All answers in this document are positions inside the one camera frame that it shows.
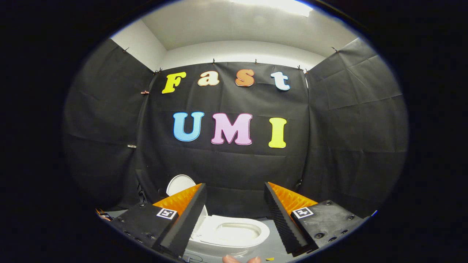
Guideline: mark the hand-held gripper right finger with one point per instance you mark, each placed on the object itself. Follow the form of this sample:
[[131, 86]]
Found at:
[[281, 219]]

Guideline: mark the white toilet lid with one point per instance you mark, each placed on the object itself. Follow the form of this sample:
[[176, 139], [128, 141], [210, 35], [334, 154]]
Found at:
[[179, 184]]

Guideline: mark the black backdrop cloth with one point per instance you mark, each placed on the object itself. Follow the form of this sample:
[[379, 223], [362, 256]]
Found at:
[[234, 168]]

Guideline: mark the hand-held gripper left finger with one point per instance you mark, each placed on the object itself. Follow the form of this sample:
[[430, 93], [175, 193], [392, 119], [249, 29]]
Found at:
[[186, 219]]

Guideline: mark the white toilet seat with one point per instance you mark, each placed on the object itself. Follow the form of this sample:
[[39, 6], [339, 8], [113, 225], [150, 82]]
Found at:
[[265, 232]]

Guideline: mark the white toilet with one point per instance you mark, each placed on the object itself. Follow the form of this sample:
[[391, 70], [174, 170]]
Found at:
[[219, 251]]

